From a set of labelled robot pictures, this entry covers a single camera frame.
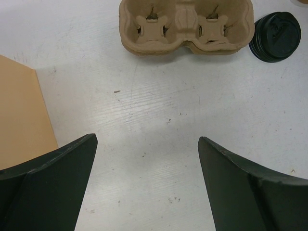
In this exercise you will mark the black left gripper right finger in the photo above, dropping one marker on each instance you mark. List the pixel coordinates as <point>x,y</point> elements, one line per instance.
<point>246,196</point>

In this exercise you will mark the black coffee lid stack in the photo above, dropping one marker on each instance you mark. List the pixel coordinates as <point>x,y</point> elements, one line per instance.
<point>277,36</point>

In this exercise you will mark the pulp cup carrier tray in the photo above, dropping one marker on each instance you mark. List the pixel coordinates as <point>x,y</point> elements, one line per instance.
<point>211,27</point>

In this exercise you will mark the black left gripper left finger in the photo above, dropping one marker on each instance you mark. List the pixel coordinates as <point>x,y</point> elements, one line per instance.
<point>46,193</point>

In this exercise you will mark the brown paper takeout bag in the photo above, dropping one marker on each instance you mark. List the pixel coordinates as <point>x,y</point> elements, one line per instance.
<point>25,127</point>

